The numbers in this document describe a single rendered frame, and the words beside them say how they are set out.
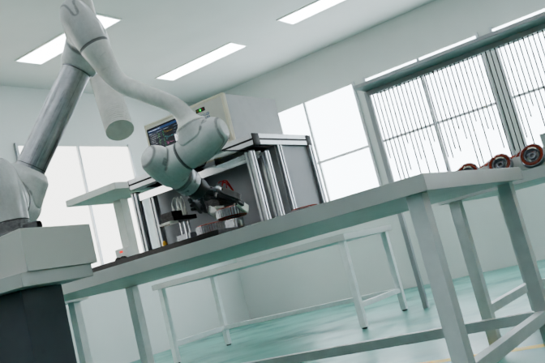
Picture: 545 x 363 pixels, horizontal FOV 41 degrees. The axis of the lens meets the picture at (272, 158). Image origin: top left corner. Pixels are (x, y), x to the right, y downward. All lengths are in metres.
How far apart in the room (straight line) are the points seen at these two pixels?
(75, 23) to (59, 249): 0.73
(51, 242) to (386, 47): 7.67
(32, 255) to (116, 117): 2.14
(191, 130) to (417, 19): 7.34
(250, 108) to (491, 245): 6.28
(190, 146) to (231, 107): 0.73
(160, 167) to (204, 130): 0.18
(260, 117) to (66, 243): 1.15
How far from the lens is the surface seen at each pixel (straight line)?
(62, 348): 2.33
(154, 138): 3.17
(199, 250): 2.53
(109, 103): 4.31
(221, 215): 2.53
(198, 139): 2.26
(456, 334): 2.17
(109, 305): 8.86
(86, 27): 2.48
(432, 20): 9.37
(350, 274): 5.87
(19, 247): 2.17
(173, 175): 2.32
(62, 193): 8.74
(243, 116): 3.02
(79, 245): 2.36
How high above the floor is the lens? 0.58
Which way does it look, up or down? 9 degrees up
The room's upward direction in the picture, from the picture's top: 14 degrees counter-clockwise
